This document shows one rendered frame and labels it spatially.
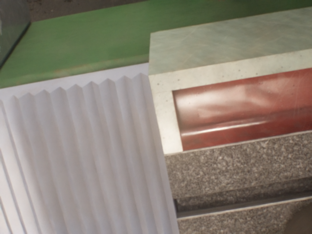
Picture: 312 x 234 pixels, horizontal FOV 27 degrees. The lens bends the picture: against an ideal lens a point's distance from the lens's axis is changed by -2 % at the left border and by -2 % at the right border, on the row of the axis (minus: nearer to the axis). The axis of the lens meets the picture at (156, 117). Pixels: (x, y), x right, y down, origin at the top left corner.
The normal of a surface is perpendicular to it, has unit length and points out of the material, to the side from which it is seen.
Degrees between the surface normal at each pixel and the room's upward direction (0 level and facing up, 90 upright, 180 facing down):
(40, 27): 90
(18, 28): 90
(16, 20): 90
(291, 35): 90
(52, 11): 0
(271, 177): 0
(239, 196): 7
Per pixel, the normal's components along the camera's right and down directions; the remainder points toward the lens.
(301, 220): -0.74, -0.59
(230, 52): -0.18, -0.90
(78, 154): -0.87, 0.33
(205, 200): -0.04, 0.24
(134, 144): 0.86, 0.04
